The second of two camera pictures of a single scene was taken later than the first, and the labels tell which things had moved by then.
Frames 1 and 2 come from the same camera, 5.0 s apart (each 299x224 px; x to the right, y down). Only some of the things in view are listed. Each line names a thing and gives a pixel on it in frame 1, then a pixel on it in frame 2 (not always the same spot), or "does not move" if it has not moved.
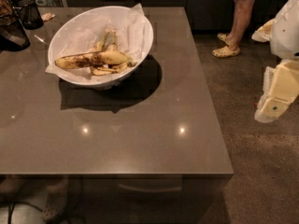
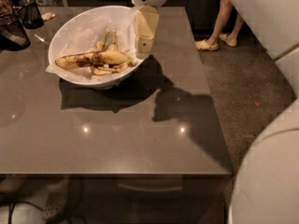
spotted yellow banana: x=92 y=59 does not move
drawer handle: x=158 y=190 does not move
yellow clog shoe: x=225 y=51 to x=203 y=45
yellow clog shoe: x=224 y=38 does not move
